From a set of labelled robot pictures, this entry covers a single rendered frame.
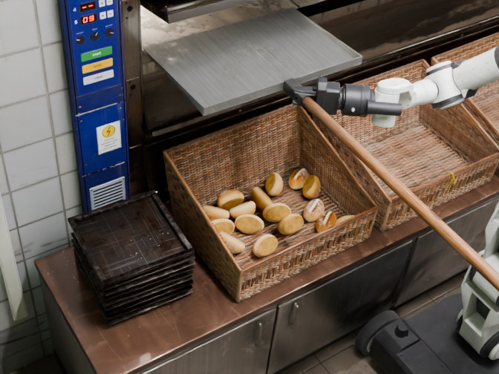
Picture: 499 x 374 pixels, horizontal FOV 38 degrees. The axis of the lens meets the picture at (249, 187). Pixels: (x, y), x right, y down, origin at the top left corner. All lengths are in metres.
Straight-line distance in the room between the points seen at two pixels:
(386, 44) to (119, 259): 1.28
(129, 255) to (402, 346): 1.11
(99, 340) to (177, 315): 0.24
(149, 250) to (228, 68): 0.58
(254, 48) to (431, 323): 1.29
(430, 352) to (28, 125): 1.62
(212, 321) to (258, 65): 0.78
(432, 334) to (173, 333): 1.09
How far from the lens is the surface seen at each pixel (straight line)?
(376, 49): 2.75
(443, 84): 2.24
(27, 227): 2.37
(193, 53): 2.21
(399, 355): 2.75
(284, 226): 2.44
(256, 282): 2.27
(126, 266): 2.12
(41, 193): 2.29
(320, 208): 2.53
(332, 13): 2.51
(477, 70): 2.20
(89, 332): 2.24
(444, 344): 2.86
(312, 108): 2.00
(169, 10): 1.93
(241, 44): 2.26
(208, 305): 2.28
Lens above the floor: 2.41
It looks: 44 degrees down
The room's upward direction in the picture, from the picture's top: 6 degrees clockwise
